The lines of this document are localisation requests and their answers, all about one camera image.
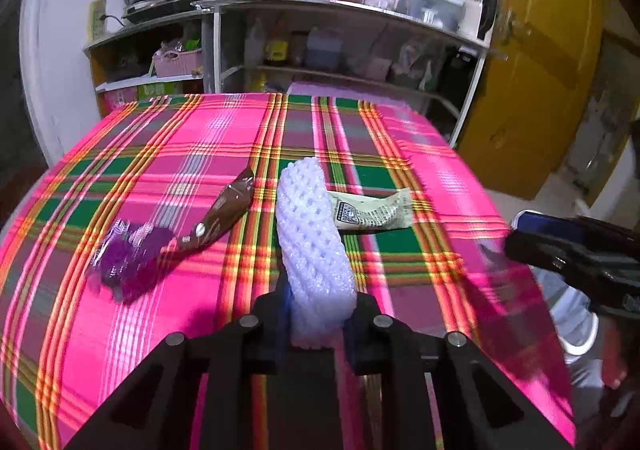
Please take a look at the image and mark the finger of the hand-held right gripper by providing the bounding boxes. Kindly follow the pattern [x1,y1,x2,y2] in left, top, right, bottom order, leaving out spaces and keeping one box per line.
[504,229,602,275]
[512,209,602,237]

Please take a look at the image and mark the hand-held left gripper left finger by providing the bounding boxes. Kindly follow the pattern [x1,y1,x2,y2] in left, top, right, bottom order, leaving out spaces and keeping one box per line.
[65,292,291,450]

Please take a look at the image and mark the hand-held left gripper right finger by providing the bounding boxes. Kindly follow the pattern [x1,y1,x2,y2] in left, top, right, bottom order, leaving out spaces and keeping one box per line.
[342,292,576,450]

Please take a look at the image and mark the white round trash bin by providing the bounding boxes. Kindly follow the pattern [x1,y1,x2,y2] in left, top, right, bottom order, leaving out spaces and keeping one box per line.
[532,270,601,358]

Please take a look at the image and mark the white foam fruit net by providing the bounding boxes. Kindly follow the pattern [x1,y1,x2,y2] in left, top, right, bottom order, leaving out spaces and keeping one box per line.
[275,156,358,350]

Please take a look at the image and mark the person's right hand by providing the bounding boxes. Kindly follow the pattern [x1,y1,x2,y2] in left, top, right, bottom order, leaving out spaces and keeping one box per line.
[597,315,633,388]

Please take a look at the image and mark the pale green printed wrapper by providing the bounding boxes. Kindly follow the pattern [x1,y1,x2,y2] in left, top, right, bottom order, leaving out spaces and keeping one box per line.
[327,189,413,232]

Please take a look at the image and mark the brown glossy wrapper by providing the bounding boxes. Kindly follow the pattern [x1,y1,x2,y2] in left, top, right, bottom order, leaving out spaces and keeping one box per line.
[177,166,256,252]

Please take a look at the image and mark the yellow wooden door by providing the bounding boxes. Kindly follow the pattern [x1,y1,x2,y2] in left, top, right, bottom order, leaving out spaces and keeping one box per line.
[457,0,608,201]

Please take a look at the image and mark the purple plastic wrapper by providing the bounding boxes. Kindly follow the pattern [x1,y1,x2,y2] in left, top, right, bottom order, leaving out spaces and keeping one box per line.
[87,217,176,301]

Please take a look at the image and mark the crumpled plastic bags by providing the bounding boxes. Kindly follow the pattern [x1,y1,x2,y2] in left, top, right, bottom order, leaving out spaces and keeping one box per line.
[395,37,433,88]

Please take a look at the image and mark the pink plaid tablecloth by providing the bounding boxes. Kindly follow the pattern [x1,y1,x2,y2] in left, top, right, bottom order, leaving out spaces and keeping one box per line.
[0,92,576,450]

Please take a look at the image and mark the white and black kettle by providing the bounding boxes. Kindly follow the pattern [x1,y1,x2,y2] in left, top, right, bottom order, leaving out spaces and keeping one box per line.
[457,0,498,41]

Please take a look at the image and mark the pink plastic container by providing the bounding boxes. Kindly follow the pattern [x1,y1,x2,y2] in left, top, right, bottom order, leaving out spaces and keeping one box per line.
[367,55,393,81]

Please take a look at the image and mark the clear plastic container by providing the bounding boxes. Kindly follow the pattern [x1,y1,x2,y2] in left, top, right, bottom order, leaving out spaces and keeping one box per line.
[402,0,463,28]

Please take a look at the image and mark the green cardboard box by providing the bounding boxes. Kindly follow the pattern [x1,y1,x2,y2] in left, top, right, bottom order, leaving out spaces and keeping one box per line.
[137,80,183,101]

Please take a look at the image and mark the translucent plastic jug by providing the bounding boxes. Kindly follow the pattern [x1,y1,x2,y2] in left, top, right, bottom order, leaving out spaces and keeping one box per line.
[306,27,343,71]

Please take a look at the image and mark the pink cardboard box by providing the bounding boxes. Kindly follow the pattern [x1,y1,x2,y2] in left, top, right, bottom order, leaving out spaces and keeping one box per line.
[97,85,138,116]

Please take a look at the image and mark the dark sauce bottle yellow label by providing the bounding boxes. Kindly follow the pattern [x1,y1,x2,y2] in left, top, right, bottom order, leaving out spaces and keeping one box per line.
[264,15,290,67]

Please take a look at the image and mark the brown jar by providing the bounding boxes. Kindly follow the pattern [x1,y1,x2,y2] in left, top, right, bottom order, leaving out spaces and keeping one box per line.
[290,30,307,67]

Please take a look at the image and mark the pink plastic basket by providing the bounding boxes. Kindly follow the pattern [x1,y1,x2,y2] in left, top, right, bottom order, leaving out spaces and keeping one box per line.
[152,49,203,78]

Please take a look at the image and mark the white plastic bottle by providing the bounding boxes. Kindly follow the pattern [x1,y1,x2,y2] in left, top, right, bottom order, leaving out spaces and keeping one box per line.
[245,17,265,63]

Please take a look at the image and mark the white metal shelf rack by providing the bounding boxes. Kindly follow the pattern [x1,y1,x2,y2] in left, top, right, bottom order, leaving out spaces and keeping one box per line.
[192,0,493,148]

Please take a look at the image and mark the wooden kitchen shelf unit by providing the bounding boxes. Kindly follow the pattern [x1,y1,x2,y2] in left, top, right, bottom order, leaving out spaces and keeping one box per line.
[82,12,206,118]

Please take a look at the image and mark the black induction cooker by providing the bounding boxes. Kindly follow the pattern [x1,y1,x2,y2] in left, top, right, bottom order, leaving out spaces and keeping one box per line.
[122,0,218,23]

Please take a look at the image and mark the yellowed wall power strip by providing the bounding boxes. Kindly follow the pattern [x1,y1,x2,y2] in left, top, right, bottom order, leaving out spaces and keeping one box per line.
[89,0,107,42]

